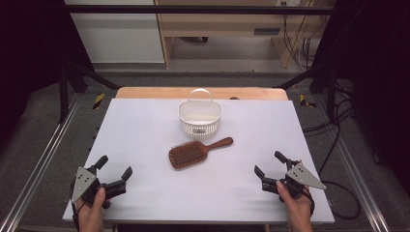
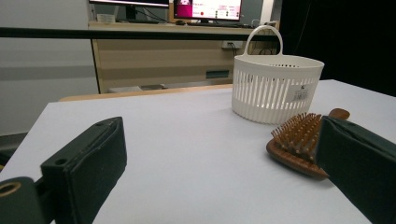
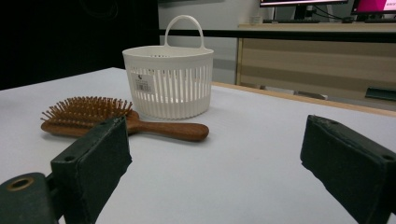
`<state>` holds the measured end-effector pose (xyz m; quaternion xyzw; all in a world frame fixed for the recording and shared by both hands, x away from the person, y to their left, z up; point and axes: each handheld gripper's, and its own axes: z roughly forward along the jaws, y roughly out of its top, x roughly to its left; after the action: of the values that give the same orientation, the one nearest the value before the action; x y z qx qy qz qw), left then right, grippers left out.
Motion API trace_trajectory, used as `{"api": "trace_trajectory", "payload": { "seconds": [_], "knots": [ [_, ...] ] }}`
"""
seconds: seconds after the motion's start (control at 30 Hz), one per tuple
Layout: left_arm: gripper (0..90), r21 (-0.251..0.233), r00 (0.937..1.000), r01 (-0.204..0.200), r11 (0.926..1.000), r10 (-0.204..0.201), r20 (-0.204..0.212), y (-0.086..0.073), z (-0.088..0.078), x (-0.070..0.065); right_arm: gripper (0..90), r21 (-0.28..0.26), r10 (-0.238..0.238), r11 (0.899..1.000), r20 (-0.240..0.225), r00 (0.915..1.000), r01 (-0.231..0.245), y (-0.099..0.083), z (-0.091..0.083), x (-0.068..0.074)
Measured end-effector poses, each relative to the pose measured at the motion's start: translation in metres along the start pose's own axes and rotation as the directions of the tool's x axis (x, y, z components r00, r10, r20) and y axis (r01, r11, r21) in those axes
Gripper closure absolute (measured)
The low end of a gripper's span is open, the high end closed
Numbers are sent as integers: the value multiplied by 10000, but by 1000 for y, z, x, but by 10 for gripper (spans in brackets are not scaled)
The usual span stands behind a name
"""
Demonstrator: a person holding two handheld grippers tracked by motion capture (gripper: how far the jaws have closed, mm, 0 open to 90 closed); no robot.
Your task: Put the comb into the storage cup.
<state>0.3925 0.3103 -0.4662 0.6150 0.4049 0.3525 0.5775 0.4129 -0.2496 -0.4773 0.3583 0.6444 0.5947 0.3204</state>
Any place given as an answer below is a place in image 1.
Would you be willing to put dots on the brown wooden hairbrush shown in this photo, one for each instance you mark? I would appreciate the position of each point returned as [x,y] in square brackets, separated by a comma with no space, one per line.
[188,154]

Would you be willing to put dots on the yellow black floor tape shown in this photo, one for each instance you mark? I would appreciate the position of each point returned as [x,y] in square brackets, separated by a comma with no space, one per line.
[98,101]
[303,100]

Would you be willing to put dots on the black horizontal frame bar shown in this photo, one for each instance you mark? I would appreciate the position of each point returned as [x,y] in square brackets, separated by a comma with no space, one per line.
[193,9]

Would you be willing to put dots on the white cabinet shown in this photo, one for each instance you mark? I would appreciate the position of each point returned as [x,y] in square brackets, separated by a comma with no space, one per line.
[119,38]

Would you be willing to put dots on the person's right hand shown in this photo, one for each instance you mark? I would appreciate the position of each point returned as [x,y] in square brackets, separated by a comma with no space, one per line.
[298,209]

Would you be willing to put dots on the aluminium floor rail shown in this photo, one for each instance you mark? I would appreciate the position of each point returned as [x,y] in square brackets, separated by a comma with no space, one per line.
[364,193]
[42,161]

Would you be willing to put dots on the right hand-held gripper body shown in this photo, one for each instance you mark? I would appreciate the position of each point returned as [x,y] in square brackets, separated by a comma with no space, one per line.
[301,177]

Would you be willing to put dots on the beige wooden desk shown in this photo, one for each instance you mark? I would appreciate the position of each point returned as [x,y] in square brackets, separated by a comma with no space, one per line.
[219,22]

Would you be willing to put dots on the black curtain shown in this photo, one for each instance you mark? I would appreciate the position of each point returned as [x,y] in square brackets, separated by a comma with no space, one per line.
[32,48]
[370,64]

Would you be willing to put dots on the grey desk socket box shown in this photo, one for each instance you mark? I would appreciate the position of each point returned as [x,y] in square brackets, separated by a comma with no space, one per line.
[266,31]

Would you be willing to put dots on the white plastic basket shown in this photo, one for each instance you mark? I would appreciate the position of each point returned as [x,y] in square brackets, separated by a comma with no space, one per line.
[199,113]

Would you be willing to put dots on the person's left hand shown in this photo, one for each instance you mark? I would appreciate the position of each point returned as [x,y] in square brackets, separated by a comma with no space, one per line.
[92,214]

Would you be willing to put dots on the office chair base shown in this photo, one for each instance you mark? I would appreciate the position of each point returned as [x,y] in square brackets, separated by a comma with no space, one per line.
[204,39]

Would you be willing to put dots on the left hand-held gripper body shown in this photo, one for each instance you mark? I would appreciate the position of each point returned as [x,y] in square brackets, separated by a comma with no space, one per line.
[84,182]

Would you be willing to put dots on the black metal stand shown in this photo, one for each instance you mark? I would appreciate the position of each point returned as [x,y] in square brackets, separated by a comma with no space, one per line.
[331,96]
[63,96]

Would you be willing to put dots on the wooden table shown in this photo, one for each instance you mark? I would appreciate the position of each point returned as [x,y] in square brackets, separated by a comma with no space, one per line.
[154,92]

